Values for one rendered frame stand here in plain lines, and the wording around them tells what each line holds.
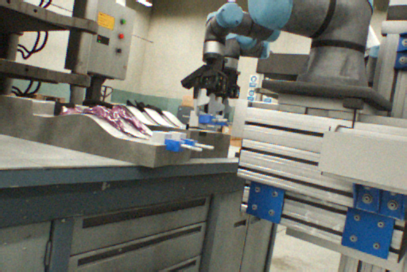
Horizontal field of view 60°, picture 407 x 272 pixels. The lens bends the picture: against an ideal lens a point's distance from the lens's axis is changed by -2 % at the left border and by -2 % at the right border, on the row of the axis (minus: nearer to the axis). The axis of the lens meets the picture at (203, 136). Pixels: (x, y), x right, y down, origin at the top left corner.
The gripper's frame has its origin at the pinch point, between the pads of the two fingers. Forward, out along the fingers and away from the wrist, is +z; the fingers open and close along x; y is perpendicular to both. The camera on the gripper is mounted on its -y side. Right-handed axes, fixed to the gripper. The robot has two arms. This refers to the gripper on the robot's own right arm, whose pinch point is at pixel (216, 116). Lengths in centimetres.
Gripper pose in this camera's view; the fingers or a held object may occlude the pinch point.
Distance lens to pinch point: 151.7
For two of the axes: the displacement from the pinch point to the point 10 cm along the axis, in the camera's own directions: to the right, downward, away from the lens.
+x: 5.6, 0.5, 8.3
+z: -1.6, 9.9, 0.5
